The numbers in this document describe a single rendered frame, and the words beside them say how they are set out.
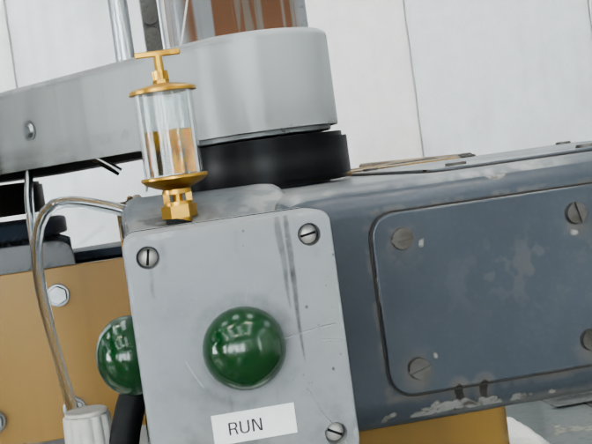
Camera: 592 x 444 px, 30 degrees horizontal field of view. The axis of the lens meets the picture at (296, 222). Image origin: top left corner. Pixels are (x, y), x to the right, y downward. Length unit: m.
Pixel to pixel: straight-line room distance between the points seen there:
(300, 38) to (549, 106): 5.48
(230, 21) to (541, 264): 0.53
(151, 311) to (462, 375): 0.14
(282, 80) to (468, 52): 5.36
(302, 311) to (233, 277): 0.03
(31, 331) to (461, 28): 5.20
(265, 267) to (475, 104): 5.52
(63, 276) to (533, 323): 0.43
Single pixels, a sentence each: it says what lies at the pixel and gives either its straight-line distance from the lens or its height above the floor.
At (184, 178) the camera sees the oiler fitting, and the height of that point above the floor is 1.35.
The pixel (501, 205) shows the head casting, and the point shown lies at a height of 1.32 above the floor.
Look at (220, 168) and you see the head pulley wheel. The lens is 0.56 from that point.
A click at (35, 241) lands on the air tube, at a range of 0.58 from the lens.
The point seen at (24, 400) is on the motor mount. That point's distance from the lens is 0.84.
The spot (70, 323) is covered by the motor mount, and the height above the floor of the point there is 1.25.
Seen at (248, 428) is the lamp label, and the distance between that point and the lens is 0.40.
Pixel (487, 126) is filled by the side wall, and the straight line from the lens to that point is 5.92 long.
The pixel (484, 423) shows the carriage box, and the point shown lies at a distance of 0.79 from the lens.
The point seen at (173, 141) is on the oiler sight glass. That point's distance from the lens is 0.46.
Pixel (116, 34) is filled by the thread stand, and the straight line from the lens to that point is 0.79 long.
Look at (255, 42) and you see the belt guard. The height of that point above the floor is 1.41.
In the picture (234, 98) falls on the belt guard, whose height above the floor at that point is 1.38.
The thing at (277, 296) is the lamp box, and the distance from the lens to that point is 0.40.
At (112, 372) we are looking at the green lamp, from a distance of 0.41.
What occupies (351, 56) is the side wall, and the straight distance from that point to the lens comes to 5.76.
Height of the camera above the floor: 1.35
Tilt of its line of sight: 3 degrees down
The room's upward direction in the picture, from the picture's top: 8 degrees counter-clockwise
